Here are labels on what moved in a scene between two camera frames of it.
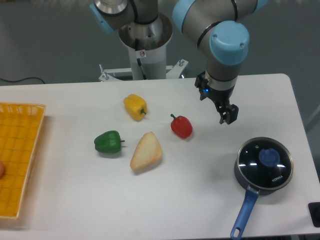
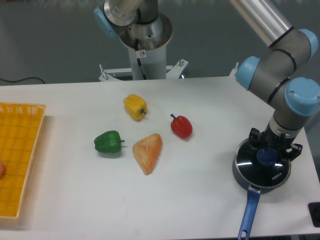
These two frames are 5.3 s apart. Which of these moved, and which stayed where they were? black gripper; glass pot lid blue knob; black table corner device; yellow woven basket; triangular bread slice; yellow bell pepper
Moved: black gripper; triangular bread slice
Stayed: yellow bell pepper; black table corner device; glass pot lid blue knob; yellow woven basket
